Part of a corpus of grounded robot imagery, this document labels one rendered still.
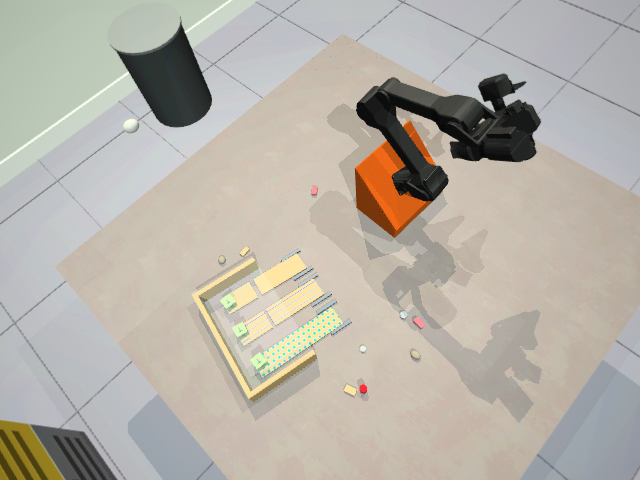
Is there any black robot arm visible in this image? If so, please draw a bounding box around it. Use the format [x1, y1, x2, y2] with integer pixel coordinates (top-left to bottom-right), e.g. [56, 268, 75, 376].
[356, 77, 541, 202]

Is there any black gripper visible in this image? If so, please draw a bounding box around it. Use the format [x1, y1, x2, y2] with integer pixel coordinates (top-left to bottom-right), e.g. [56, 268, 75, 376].
[478, 73, 537, 160]

